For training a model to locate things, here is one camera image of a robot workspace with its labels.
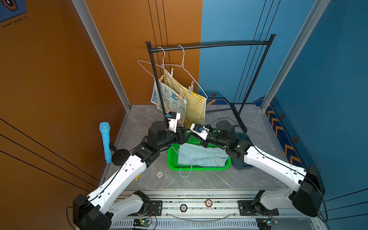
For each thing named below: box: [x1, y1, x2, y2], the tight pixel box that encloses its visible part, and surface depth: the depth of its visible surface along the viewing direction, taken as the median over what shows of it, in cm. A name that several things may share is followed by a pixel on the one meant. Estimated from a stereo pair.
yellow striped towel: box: [163, 69, 207, 127], surface depth 84 cm
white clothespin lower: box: [188, 80, 195, 95], surface depth 79 cm
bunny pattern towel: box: [150, 77, 187, 126], surface depth 87 cm
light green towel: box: [177, 142, 230, 167], surface depth 89 cm
